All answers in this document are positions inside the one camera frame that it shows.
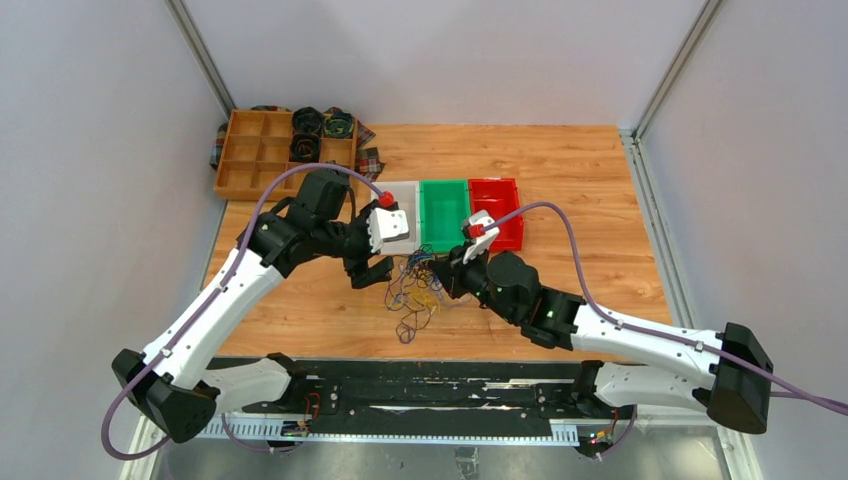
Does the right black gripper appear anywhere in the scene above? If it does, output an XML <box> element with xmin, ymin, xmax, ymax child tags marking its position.
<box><xmin>428</xmin><ymin>240</ymin><xmax>518</xmax><ymax>325</ymax></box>

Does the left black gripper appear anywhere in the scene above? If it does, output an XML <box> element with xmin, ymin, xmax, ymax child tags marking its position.
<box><xmin>316</xmin><ymin>200</ymin><xmax>395</xmax><ymax>288</ymax></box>

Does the coloured wire bundle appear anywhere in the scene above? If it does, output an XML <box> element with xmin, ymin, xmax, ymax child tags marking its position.
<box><xmin>384</xmin><ymin>246</ymin><xmax>473</xmax><ymax>346</ymax></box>

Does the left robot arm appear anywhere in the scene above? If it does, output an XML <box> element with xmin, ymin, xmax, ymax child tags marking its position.
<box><xmin>101</xmin><ymin>164</ymin><xmax>409</xmax><ymax>460</ymax></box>

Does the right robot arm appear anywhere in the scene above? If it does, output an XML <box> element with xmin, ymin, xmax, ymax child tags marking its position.
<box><xmin>429</xmin><ymin>249</ymin><xmax>774</xmax><ymax>434</ymax></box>

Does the white plastic bin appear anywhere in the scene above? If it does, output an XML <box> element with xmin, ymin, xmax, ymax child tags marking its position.
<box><xmin>375</xmin><ymin>181</ymin><xmax>422</xmax><ymax>255</ymax></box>

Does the plaid cloth under tray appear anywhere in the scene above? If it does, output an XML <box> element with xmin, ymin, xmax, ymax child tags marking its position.
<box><xmin>209</xmin><ymin>120</ymin><xmax>386</xmax><ymax>181</ymax></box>

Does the red plastic bin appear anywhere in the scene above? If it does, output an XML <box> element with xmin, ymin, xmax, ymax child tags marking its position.
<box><xmin>468</xmin><ymin>178</ymin><xmax>524</xmax><ymax>253</ymax></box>

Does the green plastic bin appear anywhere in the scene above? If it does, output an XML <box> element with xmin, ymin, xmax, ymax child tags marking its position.
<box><xmin>419</xmin><ymin>179</ymin><xmax>471</xmax><ymax>253</ymax></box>

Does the rolled dark cloth middle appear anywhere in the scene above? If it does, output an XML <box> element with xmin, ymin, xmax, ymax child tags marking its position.
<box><xmin>289</xmin><ymin>133</ymin><xmax>322</xmax><ymax>163</ymax></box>

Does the rolled dark cloth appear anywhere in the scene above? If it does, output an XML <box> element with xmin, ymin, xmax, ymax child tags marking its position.
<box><xmin>291</xmin><ymin>106</ymin><xmax>325</xmax><ymax>136</ymax></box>
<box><xmin>289</xmin><ymin>133</ymin><xmax>322</xmax><ymax>163</ymax></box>

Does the rolled green cloth top right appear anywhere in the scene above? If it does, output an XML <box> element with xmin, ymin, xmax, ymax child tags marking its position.
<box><xmin>323</xmin><ymin>110</ymin><xmax>356</xmax><ymax>139</ymax></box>

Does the rolled dark cloth top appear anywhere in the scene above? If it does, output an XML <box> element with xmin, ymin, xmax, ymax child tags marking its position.
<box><xmin>291</xmin><ymin>106</ymin><xmax>325</xmax><ymax>136</ymax></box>

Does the wooden compartment tray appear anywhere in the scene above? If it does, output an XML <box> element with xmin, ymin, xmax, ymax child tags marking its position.
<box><xmin>213</xmin><ymin>107</ymin><xmax>357</xmax><ymax>201</ymax></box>

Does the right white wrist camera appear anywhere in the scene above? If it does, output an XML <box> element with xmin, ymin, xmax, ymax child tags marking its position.
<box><xmin>462</xmin><ymin>210</ymin><xmax>500</xmax><ymax>264</ymax></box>

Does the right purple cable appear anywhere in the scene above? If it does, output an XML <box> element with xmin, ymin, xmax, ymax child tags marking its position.
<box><xmin>480</xmin><ymin>201</ymin><xmax>848</xmax><ymax>460</ymax></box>

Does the purple cable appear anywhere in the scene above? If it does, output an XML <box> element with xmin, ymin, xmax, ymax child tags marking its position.
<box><xmin>480</xmin><ymin>201</ymin><xmax>848</xmax><ymax>460</ymax></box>
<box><xmin>100</xmin><ymin>163</ymin><xmax>396</xmax><ymax>462</ymax></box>

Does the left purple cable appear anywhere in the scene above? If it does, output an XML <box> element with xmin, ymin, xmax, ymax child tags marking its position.
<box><xmin>100</xmin><ymin>163</ymin><xmax>396</xmax><ymax>462</ymax></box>

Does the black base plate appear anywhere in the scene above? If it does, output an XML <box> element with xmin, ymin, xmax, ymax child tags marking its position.
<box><xmin>243</xmin><ymin>359</ymin><xmax>633</xmax><ymax>439</ymax></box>

